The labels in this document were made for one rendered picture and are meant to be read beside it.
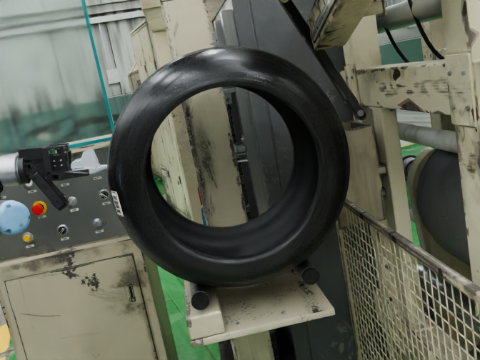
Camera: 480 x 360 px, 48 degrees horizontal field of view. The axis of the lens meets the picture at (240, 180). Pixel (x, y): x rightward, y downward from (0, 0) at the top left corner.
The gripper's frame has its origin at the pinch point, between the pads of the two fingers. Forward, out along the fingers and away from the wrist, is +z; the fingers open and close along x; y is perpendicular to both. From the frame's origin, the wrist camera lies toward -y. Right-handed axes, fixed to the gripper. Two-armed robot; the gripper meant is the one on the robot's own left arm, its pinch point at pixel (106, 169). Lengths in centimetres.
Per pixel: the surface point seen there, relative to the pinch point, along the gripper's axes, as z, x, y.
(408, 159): 112, 75, -20
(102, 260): -14, 61, -43
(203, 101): 27.1, 25.4, 13.4
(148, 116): 12.7, -12.3, 12.9
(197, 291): 19.5, -10.4, -30.6
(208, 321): 21.5, -12.2, -38.0
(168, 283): 0, 250, -128
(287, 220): 48, 14, -22
